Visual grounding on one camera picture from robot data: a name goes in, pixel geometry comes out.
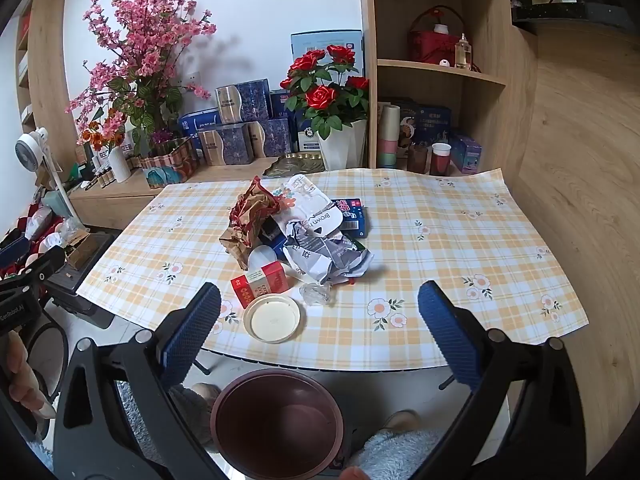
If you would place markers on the person's left hand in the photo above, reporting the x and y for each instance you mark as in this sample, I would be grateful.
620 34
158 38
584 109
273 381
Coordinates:
27 380

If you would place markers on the white flower pot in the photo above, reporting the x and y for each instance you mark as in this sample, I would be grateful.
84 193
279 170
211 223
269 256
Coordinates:
342 145

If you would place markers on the blue patterned gift box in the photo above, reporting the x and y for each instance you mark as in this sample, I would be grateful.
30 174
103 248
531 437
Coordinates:
225 145
245 102
270 137

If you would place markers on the small black packet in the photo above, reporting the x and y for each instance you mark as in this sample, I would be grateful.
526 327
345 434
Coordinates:
271 230

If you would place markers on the crumpled brown paper bag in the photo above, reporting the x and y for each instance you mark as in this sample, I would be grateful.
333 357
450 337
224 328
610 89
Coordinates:
250 220

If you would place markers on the brown glass cup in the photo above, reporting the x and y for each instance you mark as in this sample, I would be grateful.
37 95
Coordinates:
418 160

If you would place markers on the pink blossom artificial plant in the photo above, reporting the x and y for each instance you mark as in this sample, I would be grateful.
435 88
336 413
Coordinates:
145 60

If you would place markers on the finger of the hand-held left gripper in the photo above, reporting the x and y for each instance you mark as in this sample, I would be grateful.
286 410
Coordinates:
45 262
12 252

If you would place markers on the pile of clothes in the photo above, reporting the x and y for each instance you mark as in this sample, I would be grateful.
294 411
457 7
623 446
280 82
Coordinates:
40 230

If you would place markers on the small red box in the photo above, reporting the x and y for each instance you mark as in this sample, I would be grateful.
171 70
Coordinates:
260 285

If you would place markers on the red gift basket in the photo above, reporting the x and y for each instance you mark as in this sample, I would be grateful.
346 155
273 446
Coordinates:
432 45

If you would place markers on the flat blue white box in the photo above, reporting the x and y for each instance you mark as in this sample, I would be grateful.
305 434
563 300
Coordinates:
200 122

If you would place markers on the red cup with white rim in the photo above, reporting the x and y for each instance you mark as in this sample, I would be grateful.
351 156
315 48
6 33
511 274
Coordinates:
441 160

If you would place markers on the checkered floral tablecloth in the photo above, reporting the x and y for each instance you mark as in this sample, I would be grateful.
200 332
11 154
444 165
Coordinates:
450 260

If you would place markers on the floral clear plastic package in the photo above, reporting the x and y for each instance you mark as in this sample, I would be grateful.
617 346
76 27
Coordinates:
284 199

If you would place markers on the person's fluffy pajama leg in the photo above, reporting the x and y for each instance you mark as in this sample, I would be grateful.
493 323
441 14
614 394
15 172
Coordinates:
400 455

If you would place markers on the white round lid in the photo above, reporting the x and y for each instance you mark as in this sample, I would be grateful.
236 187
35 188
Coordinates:
274 319

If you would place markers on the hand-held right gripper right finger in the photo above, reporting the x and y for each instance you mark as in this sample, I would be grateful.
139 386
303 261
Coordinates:
450 332

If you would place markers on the orange artificial flowers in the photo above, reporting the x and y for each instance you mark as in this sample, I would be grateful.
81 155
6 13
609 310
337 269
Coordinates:
102 130

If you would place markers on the purple blue small box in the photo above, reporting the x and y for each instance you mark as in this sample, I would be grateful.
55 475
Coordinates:
467 152

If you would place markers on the large light blue box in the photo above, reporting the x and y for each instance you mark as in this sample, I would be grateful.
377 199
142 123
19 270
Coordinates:
310 42

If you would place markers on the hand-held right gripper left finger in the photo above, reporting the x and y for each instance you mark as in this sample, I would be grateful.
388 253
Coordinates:
192 330

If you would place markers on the white ceramic vase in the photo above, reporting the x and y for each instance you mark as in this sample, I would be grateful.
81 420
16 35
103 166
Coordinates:
120 165

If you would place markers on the dark blue picture box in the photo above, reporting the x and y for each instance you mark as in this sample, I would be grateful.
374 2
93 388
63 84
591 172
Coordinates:
434 122

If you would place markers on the translucent plastic cup lid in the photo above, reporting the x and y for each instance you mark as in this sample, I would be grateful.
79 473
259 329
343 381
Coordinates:
262 257

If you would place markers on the gold leaf tray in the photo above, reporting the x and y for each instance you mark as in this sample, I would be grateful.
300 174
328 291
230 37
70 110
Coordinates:
292 166

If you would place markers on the wooden bookcase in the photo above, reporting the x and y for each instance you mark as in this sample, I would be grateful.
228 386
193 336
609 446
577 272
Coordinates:
45 60

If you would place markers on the black counter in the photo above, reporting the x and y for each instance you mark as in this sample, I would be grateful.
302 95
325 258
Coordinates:
575 15

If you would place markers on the maroon plastic trash bin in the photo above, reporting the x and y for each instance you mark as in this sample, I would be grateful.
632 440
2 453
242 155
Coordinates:
280 425

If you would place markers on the glass perfume bottle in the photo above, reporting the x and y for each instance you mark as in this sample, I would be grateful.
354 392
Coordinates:
463 55

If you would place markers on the crumpled grey white wrapper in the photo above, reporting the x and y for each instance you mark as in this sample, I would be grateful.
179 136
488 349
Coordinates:
325 255

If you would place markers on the striped woven planter basket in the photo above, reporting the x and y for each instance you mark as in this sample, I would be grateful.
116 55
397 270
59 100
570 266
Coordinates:
167 167

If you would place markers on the red rose artificial plant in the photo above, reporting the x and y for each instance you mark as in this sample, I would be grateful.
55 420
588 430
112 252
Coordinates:
325 95

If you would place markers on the crumpled clear plastic wrapper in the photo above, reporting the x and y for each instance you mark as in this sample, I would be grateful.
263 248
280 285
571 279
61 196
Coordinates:
316 294

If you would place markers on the wooden shelf unit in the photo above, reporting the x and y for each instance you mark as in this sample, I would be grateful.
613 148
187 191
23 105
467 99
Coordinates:
367 35

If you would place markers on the blue cardboard box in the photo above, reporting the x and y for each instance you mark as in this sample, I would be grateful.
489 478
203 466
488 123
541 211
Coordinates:
357 217

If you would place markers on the beige slipper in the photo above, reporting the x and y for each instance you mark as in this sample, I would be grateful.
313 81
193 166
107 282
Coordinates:
400 421
205 396

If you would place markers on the white desk fan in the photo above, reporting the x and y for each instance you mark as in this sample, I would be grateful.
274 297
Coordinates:
30 150

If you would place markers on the stack of pastel cups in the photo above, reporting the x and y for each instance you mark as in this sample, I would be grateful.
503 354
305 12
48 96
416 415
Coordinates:
388 135

